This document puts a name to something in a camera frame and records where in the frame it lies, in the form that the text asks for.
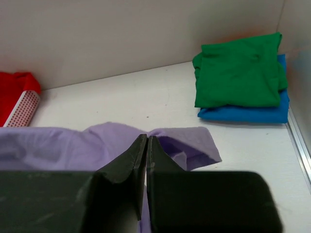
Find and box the white plastic basket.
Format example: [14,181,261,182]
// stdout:
[3,90,40,128]

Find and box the red t shirt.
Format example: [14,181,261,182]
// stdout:
[0,72,41,127]

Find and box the green folded t shirt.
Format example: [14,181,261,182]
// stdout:
[192,32,288,108]

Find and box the aluminium rail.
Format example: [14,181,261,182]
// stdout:
[286,107,311,189]

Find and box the blue folded t shirt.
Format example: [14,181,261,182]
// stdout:
[192,53,290,124]

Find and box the purple t shirt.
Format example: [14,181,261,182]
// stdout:
[0,122,223,233]

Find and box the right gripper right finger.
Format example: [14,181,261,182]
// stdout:
[146,136,283,233]

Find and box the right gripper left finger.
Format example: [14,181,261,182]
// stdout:
[0,134,147,233]

